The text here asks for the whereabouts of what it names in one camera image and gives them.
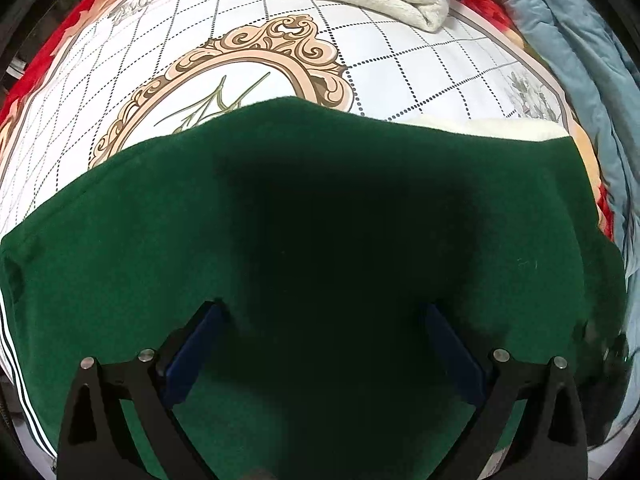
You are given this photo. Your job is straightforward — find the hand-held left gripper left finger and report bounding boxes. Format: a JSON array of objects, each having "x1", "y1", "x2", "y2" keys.
[{"x1": 56, "y1": 301, "x2": 227, "y2": 480}]

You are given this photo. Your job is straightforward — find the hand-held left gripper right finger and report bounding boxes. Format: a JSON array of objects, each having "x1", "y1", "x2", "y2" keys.
[{"x1": 424, "y1": 302, "x2": 588, "y2": 480}]

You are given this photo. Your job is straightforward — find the green and white jacket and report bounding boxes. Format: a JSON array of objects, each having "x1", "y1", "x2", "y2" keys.
[{"x1": 0, "y1": 96, "x2": 632, "y2": 480}]

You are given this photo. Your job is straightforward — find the red and white printed blanket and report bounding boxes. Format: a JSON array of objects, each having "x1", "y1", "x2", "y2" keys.
[{"x1": 0, "y1": 0, "x2": 623, "y2": 476}]

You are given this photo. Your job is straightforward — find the light blue quilt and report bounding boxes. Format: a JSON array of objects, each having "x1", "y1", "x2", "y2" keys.
[{"x1": 470, "y1": 0, "x2": 640, "y2": 273}]

